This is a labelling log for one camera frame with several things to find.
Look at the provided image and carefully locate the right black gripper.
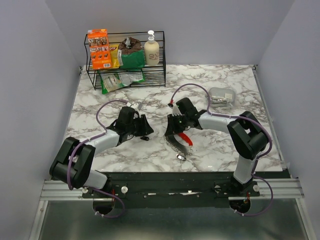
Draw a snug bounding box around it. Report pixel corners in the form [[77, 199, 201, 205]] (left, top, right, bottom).
[[164, 113, 189, 137]]

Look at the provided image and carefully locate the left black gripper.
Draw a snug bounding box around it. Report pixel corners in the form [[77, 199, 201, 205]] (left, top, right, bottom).
[[126, 114, 154, 137]]

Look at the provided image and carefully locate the silver key with black clip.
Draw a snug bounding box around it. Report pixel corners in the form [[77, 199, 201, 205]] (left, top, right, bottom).
[[140, 136, 150, 141]]

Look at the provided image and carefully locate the red carabiner keyring with chain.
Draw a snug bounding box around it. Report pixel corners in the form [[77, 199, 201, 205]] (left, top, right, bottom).
[[164, 133, 193, 162]]

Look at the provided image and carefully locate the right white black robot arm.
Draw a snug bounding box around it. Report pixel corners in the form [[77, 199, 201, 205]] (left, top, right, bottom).
[[164, 97, 272, 196]]

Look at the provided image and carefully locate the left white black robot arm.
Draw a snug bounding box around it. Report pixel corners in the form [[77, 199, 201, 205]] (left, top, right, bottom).
[[49, 106, 154, 198]]

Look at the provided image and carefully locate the white green pouch bag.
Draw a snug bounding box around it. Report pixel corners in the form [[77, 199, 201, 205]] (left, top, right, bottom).
[[118, 71, 145, 87]]

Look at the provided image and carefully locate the green white snack bag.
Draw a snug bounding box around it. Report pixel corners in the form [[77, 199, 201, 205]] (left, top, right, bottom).
[[98, 72, 125, 95]]

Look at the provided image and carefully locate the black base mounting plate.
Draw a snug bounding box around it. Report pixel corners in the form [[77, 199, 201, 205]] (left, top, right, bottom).
[[80, 172, 260, 210]]

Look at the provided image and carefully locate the brown green coffee bag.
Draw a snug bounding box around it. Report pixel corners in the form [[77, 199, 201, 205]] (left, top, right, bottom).
[[117, 37, 145, 69]]

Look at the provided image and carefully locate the cream soap pump bottle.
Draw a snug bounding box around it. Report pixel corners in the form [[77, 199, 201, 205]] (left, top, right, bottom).
[[144, 30, 160, 66]]

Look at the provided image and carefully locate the yellow snack bag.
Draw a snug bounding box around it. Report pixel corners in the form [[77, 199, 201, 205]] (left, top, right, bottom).
[[109, 44, 120, 69]]

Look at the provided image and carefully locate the orange product box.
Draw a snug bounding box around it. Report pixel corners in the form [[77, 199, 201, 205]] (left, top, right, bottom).
[[87, 29, 112, 70]]

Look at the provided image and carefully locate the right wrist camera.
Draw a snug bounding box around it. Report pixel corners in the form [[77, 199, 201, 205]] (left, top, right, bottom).
[[168, 103, 182, 117]]

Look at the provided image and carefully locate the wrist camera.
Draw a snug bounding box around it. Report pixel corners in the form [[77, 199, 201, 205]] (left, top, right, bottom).
[[168, 103, 182, 117], [126, 102, 143, 119]]

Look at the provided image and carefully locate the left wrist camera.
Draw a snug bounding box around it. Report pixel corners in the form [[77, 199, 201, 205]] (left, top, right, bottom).
[[126, 102, 143, 119]]

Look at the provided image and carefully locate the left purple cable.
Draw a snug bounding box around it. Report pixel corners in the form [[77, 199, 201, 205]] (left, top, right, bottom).
[[66, 99, 132, 219]]

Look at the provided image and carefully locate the black wire shelf rack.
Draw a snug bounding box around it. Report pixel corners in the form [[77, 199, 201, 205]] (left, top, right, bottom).
[[84, 29, 167, 94]]

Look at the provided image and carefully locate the aluminium extrusion rail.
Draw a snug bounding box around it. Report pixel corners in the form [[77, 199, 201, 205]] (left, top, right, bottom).
[[40, 178, 305, 201]]

